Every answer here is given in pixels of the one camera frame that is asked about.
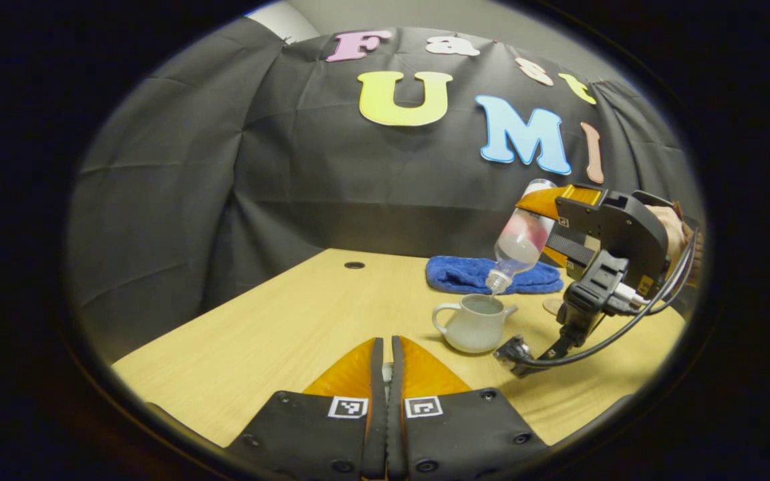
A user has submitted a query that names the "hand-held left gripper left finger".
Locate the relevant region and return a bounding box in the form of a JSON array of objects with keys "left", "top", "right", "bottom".
[{"left": 225, "top": 337, "right": 386, "bottom": 480}]

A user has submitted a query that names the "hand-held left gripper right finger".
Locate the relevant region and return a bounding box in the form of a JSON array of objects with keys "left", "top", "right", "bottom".
[{"left": 390, "top": 335, "right": 549, "bottom": 480}]

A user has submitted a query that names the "clear plastic water bottle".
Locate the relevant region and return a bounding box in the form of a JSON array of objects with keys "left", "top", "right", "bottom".
[{"left": 485, "top": 179, "right": 557, "bottom": 296}]

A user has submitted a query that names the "white teacup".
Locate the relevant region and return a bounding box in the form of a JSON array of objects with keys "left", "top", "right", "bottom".
[{"left": 432, "top": 294, "right": 519, "bottom": 353}]

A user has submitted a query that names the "blue towel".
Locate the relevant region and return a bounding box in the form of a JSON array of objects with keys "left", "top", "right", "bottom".
[{"left": 425, "top": 256, "right": 565, "bottom": 295}]

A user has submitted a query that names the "black backdrop cloth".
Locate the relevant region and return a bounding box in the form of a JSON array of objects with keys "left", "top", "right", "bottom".
[{"left": 68, "top": 17, "right": 705, "bottom": 365}]

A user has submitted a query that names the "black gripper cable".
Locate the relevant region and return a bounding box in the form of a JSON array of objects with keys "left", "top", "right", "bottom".
[{"left": 512, "top": 224, "right": 701, "bottom": 369}]

